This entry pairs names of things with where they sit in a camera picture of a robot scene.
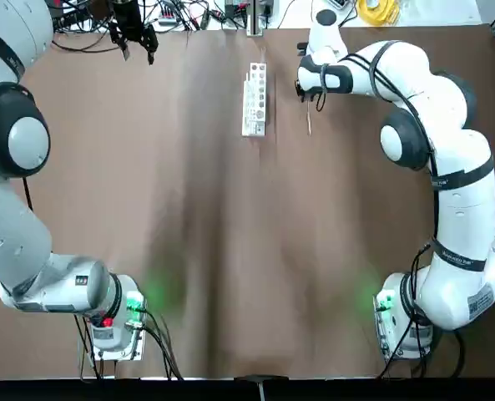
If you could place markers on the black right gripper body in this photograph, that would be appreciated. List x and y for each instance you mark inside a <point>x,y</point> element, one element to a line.
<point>304,97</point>

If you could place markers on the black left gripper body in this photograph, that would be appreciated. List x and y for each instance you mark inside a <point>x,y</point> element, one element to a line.
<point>127,16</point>

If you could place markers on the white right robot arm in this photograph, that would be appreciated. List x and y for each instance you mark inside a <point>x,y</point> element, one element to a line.
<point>460,209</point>

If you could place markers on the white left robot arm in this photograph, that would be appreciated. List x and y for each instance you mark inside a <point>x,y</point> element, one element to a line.
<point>17,234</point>

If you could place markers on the clear glass test tube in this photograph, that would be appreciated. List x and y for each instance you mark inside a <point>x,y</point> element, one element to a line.
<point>265,55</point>

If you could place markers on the white test tube rack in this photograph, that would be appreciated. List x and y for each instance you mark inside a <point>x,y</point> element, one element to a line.
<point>245,113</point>

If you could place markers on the silver metal frame post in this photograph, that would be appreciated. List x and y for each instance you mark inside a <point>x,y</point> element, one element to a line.
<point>256,21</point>

